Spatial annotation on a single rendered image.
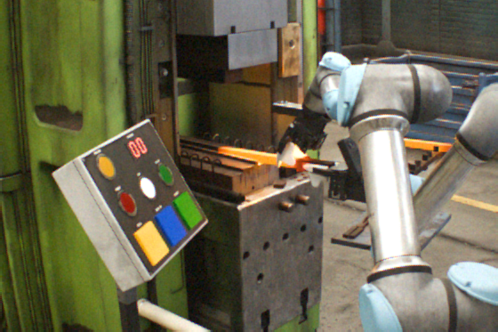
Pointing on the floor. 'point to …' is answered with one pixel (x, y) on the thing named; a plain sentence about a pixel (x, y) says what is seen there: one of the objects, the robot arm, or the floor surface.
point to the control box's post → (128, 309)
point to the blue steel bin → (469, 77)
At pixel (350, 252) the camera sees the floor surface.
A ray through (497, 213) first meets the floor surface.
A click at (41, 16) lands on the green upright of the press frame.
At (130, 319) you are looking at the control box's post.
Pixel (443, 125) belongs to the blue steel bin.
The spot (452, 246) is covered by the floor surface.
